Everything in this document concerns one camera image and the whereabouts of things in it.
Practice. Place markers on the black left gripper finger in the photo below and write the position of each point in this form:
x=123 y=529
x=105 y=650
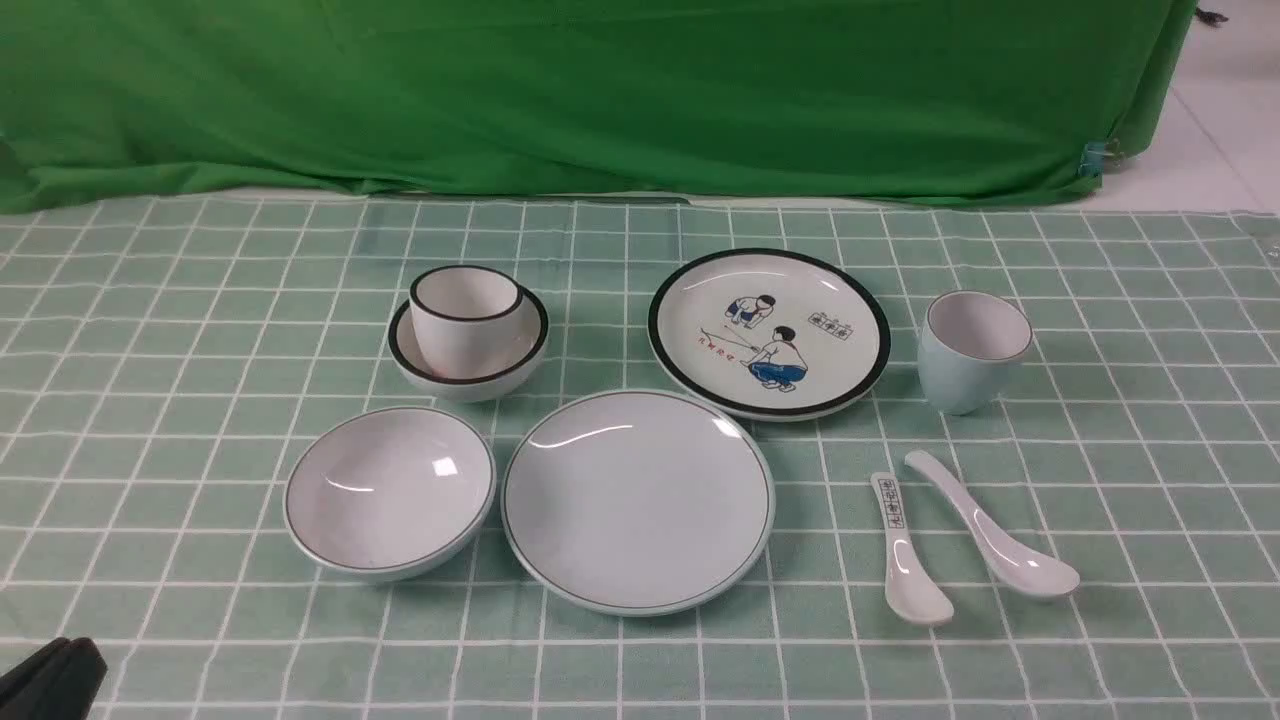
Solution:
x=60 y=681

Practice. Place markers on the pale blue bowl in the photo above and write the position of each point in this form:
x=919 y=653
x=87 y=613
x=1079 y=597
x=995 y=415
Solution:
x=390 y=495

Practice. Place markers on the plain white spoon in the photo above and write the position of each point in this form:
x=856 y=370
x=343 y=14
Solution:
x=1017 y=565

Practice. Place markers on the pale blue cup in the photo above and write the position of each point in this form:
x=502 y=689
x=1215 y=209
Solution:
x=970 y=342

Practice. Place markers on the green checkered tablecloth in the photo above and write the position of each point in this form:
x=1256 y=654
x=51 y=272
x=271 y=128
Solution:
x=166 y=360

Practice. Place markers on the white cup black rim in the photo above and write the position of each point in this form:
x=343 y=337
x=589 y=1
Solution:
x=469 y=321

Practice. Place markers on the white bowl black rim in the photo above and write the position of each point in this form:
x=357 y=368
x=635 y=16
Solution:
x=513 y=371

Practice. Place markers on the pale blue plate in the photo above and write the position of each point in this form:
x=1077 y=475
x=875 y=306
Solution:
x=638 y=503

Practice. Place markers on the illustrated plate black rim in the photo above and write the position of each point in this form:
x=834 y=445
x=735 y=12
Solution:
x=769 y=334

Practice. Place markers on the white spoon with print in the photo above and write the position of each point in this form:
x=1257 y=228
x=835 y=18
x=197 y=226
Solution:
x=908 y=589

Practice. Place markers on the green backdrop cloth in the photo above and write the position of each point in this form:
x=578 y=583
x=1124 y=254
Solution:
x=949 y=104

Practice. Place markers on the blue binder clip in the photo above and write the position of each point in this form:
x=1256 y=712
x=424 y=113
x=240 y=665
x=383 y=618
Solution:
x=1093 y=160

